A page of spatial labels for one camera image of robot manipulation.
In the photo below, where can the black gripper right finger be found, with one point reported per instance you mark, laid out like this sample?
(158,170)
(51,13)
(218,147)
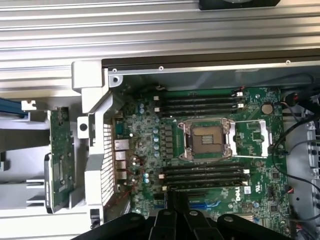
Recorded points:
(193,221)

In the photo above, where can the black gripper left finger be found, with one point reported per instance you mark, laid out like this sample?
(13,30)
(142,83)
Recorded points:
(163,220)

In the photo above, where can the green GPU with black shroud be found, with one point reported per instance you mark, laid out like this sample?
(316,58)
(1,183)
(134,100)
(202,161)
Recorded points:
(61,155)

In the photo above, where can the blue expansion slot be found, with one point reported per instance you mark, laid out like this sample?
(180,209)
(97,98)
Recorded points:
(203,200)

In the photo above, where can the black expansion slot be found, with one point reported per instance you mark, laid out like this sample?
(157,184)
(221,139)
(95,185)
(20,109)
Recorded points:
(197,194)

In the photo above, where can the black RAM slot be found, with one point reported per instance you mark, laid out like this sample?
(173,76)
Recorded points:
(200,94)
(202,186)
(202,180)
(202,169)
(200,100)
(200,105)
(200,111)
(202,175)

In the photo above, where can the thin metal locking lever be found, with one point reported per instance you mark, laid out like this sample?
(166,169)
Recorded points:
(212,158)

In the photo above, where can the silver rear port block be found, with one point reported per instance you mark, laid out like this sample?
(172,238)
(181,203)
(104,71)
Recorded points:
(121,160)

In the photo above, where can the green Dell motherboard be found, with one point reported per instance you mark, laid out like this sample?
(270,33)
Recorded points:
(262,175)

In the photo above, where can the metal CPU socket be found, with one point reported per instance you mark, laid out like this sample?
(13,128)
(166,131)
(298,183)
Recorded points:
(203,138)

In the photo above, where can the grey open PC case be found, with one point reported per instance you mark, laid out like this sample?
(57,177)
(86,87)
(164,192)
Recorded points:
(96,155)

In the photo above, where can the silver coin cell battery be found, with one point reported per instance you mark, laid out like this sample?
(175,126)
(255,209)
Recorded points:
(267,108)

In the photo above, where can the grey parts rack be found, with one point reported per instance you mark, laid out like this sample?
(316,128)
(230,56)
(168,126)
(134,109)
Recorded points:
(22,190)

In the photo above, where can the blue striped bar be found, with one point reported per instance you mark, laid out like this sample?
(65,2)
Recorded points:
(11,107)

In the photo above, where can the black mount plate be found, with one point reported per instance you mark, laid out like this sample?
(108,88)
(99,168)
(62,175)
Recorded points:
(237,6)

